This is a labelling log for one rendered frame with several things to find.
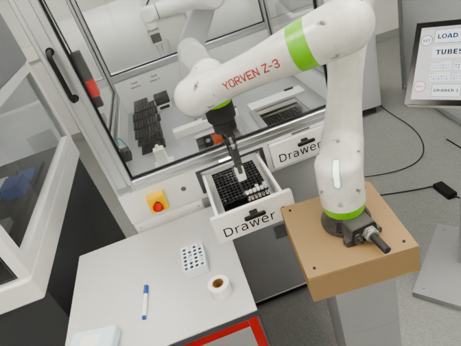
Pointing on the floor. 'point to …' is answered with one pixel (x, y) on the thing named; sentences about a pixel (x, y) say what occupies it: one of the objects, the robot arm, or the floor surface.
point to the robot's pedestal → (367, 316)
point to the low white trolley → (166, 290)
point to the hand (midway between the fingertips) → (239, 170)
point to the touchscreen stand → (442, 268)
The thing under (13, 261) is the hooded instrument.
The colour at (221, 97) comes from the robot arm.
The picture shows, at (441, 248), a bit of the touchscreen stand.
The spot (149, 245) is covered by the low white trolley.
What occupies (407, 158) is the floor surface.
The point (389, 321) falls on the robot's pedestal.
